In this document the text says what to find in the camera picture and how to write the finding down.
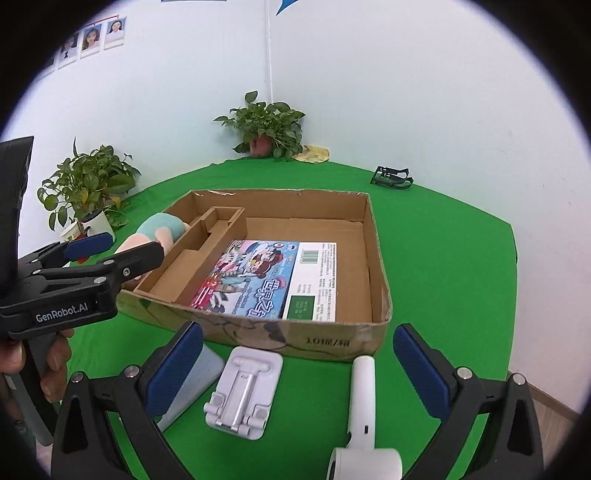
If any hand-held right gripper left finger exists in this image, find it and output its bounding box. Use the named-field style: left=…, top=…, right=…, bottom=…
left=50, top=320, right=218, bottom=480

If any black wire holder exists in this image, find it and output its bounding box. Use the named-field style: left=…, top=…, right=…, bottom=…
left=370, top=165, right=415, bottom=190

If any small cardboard insert tray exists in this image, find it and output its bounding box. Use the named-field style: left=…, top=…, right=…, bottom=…
left=133, top=206, right=245, bottom=308

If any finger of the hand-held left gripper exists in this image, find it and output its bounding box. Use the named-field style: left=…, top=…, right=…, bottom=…
left=34, top=241, right=166, bottom=297
left=17, top=232, right=116, bottom=278

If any large shallow cardboard box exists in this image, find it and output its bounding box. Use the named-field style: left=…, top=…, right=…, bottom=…
left=115, top=188, right=393, bottom=365

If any white folding phone stand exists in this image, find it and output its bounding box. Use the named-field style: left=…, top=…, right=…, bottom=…
left=203, top=347, right=284, bottom=440

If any white box with green label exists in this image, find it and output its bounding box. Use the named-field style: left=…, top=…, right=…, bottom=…
left=281, top=241, right=338, bottom=322

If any grey flat case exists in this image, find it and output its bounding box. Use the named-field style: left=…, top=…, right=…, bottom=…
left=157, top=344, right=227, bottom=432

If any white wall conduit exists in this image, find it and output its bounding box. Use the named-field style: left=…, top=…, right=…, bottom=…
left=265, top=0, right=273, bottom=105

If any wall portrait photo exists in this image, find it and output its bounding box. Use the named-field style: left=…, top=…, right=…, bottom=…
left=37, top=50, right=57, bottom=80
left=58, top=34, right=79, bottom=70
left=104, top=17, right=127, bottom=51
left=80, top=27, right=103, bottom=60

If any white mug with black handle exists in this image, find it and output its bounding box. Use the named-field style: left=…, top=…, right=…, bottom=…
left=82, top=210, right=116, bottom=241

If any leafy green potted plant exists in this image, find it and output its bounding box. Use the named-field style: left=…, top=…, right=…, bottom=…
left=37, top=136, right=142, bottom=232

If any white handheld device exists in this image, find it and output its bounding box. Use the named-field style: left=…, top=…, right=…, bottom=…
left=327, top=355, right=402, bottom=480

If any colourful cartoon board game box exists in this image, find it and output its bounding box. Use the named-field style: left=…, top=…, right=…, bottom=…
left=189, top=239, right=301, bottom=319

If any potted plant in pink pot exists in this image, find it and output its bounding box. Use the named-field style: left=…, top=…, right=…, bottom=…
left=213, top=91, right=305, bottom=161

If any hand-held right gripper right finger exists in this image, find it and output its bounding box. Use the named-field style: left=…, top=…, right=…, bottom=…
left=392, top=322, right=544, bottom=480

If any plush doll with teal hat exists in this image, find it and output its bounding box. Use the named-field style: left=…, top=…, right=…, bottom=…
left=113, top=213, right=191, bottom=292

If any person's left hand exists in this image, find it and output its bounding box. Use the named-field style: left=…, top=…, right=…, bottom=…
left=0, top=327, right=75, bottom=403

